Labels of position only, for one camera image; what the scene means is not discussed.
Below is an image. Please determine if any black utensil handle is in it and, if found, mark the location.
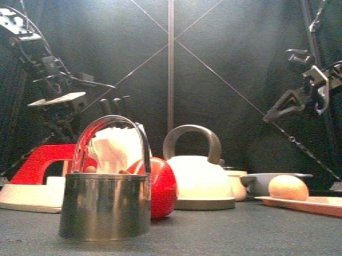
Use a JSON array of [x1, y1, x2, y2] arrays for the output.
[[122, 95, 134, 117], [99, 97, 113, 116], [111, 96, 123, 116]]

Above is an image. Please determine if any small cream toy pot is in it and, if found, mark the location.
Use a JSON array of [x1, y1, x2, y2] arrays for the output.
[[223, 167, 250, 202]]

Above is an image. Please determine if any beige toy egg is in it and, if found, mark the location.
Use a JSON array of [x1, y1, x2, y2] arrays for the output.
[[268, 174, 310, 202]]

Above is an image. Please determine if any pink plastic tray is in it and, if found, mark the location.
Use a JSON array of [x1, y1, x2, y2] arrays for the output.
[[254, 195, 342, 218]]

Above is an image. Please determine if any white kettle grey handle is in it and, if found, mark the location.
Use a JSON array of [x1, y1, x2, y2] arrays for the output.
[[162, 124, 238, 211]]

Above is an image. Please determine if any light blue toy pot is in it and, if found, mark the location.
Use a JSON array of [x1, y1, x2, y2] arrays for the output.
[[240, 172, 314, 198]]

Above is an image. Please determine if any red white toy iron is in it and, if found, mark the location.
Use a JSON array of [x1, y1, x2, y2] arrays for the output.
[[0, 143, 99, 214]]

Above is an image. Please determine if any grey vertical frame pole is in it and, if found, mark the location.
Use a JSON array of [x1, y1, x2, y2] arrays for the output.
[[167, 0, 177, 133]]

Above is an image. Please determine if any red toy kettle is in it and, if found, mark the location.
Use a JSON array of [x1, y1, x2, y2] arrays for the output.
[[126, 156, 179, 219]]

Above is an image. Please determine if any steel bucket with handle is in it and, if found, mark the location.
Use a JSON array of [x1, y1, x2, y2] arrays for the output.
[[58, 114, 154, 242]]

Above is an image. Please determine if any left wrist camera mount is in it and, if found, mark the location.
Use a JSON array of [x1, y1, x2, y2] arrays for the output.
[[27, 91, 87, 108]]

